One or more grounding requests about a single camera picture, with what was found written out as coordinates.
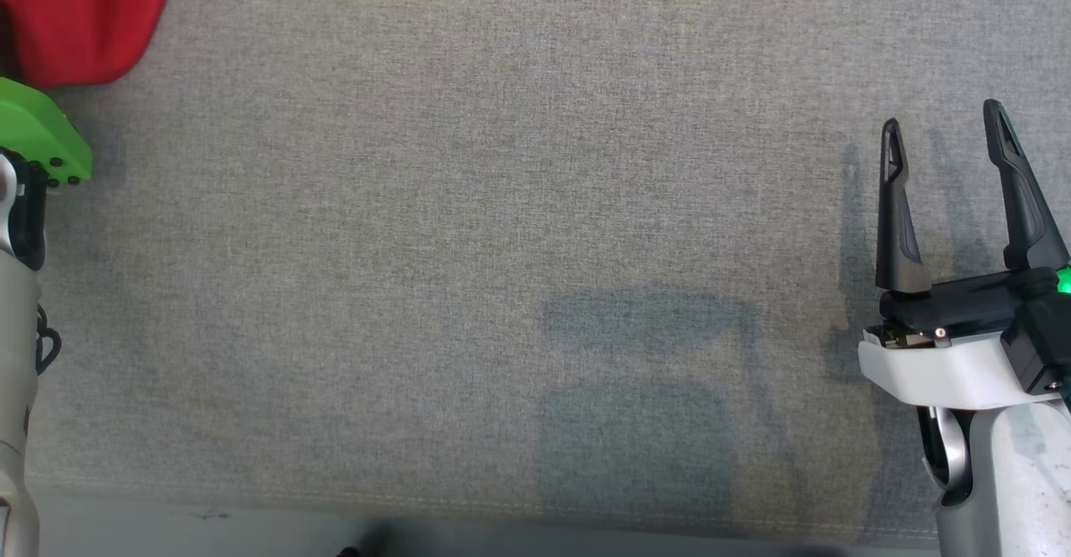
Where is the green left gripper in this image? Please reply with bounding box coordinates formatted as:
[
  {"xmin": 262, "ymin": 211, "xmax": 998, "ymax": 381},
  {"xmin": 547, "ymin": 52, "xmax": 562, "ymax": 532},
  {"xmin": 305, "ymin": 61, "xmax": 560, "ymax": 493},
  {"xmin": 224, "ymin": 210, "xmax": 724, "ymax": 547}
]
[{"xmin": 0, "ymin": 76, "xmax": 93, "ymax": 272}]

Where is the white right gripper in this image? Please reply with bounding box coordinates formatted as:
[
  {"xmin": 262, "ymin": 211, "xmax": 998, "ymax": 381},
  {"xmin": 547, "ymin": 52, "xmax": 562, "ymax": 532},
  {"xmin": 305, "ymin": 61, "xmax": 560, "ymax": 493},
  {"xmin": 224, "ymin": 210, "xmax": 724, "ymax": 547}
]
[{"xmin": 858, "ymin": 99, "xmax": 1071, "ymax": 412}]

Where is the red Bulls jersey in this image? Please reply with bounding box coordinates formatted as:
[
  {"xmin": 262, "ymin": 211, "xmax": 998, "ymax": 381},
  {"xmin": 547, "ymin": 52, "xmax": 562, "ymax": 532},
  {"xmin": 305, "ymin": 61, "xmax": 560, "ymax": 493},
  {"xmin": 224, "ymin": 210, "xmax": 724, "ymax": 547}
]
[{"xmin": 0, "ymin": 0, "xmax": 182, "ymax": 89}]

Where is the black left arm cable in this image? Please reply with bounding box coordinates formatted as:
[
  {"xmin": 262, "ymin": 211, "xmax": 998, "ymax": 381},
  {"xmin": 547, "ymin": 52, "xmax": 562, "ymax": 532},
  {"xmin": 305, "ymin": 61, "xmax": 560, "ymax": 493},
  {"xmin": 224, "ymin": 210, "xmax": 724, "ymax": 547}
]
[{"xmin": 35, "ymin": 304, "xmax": 63, "ymax": 376}]

